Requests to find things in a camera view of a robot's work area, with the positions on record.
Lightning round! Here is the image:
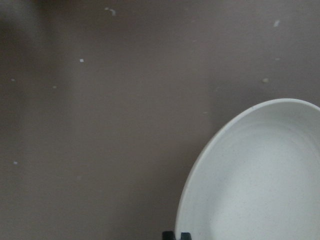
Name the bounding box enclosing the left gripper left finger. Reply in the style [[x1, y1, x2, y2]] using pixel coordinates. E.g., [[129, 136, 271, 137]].
[[161, 231, 175, 240]]

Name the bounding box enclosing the beige round shallow bowl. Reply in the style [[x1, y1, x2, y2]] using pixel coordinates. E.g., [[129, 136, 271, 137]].
[[174, 98, 320, 240]]

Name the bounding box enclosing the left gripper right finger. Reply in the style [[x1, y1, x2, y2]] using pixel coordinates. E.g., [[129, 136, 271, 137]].
[[180, 232, 192, 240]]

